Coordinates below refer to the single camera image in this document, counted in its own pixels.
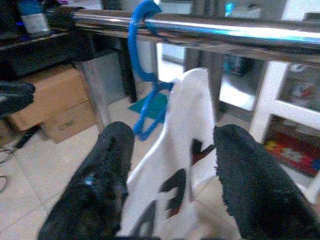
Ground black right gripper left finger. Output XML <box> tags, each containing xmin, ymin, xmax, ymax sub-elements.
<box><xmin>37</xmin><ymin>121</ymin><xmax>136</xmax><ymax>240</ymax></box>

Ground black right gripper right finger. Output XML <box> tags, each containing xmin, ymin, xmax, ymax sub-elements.
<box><xmin>213</xmin><ymin>124</ymin><xmax>320</xmax><ymax>240</ymax></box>

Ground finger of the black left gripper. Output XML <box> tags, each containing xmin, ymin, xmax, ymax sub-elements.
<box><xmin>0</xmin><ymin>96</ymin><xmax>34</xmax><ymax>118</ymax></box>
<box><xmin>0</xmin><ymin>81</ymin><xmax>36</xmax><ymax>99</ymax></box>

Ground blue plastic clothes hanger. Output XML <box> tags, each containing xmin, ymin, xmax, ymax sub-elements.
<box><xmin>127</xmin><ymin>0</ymin><xmax>176</xmax><ymax>142</ymax></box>

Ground large brown cardboard box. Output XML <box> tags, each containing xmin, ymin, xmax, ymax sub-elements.
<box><xmin>4</xmin><ymin>66</ymin><xmax>98</xmax><ymax>132</ymax></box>

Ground red flowered box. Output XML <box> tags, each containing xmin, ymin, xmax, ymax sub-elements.
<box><xmin>263</xmin><ymin>129</ymin><xmax>320</xmax><ymax>177</ymax></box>

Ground black desk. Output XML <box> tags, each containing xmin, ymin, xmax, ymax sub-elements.
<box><xmin>0</xmin><ymin>29</ymin><xmax>138</xmax><ymax>103</ymax></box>

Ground small brown cardboard box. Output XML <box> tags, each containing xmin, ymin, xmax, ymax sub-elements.
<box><xmin>41</xmin><ymin>99</ymin><xmax>101</xmax><ymax>145</ymax></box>

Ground white bottle blue label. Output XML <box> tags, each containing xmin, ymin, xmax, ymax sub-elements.
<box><xmin>17</xmin><ymin>0</ymin><xmax>51</xmax><ymax>35</ymax></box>

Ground white shelf unit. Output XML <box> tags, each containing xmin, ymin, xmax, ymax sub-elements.
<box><xmin>154</xmin><ymin>0</ymin><xmax>320</xmax><ymax>208</ymax></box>

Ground teal floor mat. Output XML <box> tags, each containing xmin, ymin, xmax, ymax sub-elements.
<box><xmin>127</xmin><ymin>91</ymin><xmax>168</xmax><ymax>121</ymax></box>

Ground white shirt black letters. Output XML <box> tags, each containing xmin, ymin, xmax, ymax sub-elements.
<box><xmin>117</xmin><ymin>67</ymin><xmax>241</xmax><ymax>240</ymax></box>

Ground chrome clothes rail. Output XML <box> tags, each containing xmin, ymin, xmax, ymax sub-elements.
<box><xmin>71</xmin><ymin>8</ymin><xmax>320</xmax><ymax>63</ymax></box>

